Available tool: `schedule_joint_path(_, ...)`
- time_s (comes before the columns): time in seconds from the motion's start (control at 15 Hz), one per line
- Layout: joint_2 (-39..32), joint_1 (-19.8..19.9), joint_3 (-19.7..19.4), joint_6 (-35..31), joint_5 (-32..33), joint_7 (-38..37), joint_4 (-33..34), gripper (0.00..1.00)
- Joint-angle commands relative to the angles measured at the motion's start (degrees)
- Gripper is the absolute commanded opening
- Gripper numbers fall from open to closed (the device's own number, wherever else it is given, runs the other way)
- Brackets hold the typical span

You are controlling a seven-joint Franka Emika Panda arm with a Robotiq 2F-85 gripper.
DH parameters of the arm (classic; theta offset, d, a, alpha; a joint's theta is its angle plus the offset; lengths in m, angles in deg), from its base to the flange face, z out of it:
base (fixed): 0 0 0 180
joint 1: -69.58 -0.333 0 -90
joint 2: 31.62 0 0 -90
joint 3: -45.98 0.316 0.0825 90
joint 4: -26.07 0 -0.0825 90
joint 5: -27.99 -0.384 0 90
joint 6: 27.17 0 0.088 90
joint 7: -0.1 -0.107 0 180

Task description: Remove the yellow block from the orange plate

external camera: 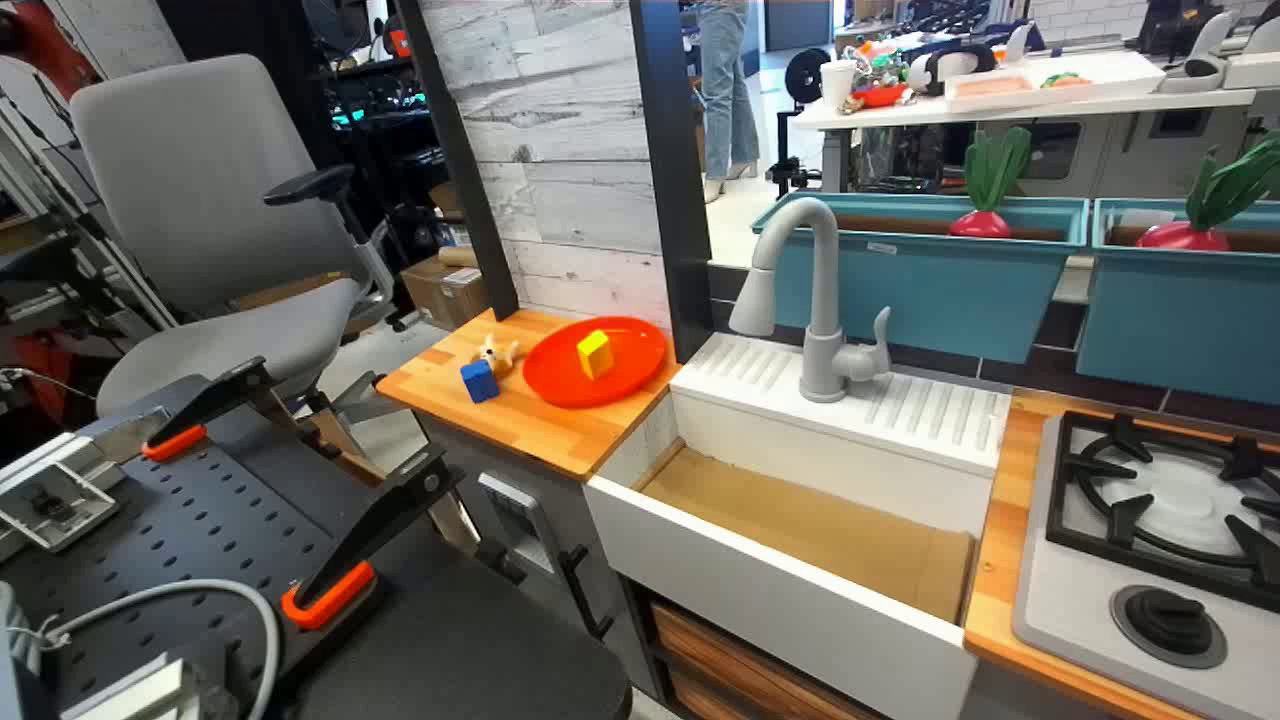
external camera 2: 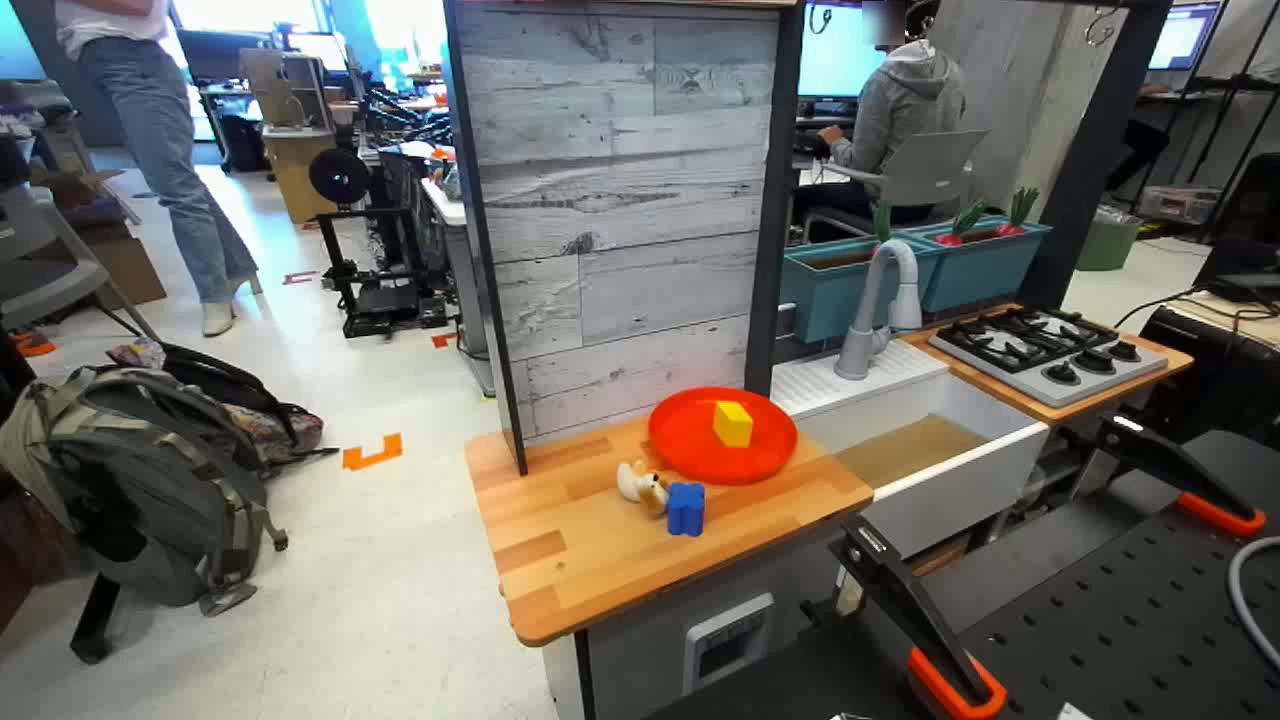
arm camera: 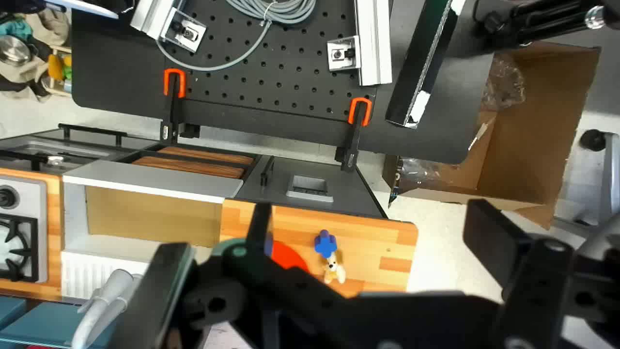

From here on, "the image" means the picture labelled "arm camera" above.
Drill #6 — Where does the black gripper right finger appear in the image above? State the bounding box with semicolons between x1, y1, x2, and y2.
464;198;578;349

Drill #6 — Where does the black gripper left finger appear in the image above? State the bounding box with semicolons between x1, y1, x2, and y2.
125;242;198;349

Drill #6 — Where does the orange plate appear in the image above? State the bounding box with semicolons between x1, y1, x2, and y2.
266;237;314;275

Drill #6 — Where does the blue block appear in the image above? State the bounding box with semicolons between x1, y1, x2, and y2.
312;229;340;258

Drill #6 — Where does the grey toy faucet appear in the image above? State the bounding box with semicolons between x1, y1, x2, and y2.
68;268;142;349

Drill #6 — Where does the white toy sink basin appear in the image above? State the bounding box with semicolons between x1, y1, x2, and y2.
61;159;247;301

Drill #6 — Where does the teal planter box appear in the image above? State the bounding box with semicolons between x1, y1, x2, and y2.
0;295;90;349

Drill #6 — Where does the grey toy stove top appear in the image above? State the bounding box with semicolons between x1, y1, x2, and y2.
0;175;53;287

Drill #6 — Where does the brown cardboard box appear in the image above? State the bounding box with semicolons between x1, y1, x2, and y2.
382;43;603;229

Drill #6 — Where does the small wooden toy figure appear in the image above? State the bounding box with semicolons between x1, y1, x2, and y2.
322;252;349;287

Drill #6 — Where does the wooden toy kitchen unit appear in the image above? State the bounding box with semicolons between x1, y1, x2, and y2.
0;124;421;349

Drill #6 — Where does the black bar white end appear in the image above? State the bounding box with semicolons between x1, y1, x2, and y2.
384;0;469;130

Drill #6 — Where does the black perforated board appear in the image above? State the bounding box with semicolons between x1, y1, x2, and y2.
68;0;500;167

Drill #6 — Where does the black clamp orange handle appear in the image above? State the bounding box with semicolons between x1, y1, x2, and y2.
334;95;376;173
157;66;202;146

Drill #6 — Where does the aluminium profile with bracket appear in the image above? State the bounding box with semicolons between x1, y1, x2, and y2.
128;0;210;54
326;0;396;87

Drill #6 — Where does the grey cable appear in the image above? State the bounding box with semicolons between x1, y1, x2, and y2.
154;0;320;74

